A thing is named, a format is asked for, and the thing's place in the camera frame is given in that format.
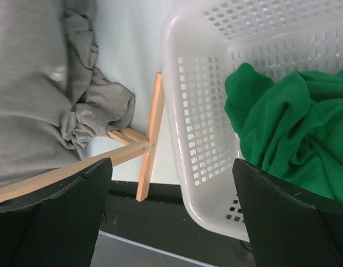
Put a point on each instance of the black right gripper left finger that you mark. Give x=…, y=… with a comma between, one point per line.
x=57, y=225

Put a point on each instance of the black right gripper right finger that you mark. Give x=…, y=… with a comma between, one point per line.
x=288, y=225

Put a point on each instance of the green t shirt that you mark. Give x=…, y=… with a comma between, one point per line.
x=292, y=129

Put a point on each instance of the grey adidas t shirt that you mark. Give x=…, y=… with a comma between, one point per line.
x=53, y=98

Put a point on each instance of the white perforated plastic basket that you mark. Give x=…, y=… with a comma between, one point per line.
x=203, y=43

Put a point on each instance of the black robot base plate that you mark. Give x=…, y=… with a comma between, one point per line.
x=162, y=222

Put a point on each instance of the wooden clothes rack frame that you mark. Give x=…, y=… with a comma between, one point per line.
x=134, y=143

